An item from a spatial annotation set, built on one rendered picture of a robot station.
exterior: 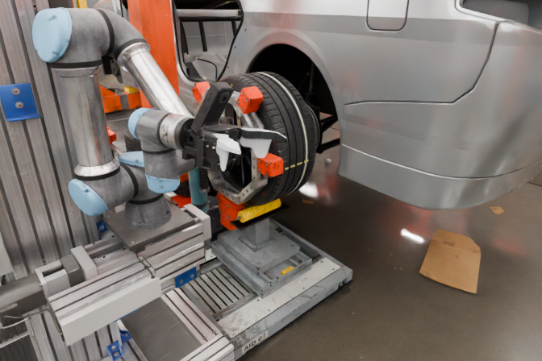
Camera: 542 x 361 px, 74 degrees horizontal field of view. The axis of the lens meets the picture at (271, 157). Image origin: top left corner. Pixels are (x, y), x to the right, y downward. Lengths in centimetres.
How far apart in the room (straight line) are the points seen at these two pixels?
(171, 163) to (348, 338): 138
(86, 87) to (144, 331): 110
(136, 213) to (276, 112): 71
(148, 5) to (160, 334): 149
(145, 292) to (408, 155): 103
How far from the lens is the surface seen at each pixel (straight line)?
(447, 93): 136
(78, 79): 100
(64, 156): 124
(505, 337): 224
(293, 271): 204
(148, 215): 119
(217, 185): 190
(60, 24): 96
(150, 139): 82
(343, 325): 201
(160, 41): 197
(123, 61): 104
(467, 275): 252
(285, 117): 157
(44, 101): 120
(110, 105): 396
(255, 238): 205
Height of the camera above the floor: 145
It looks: 22 degrees down
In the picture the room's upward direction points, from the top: straight up
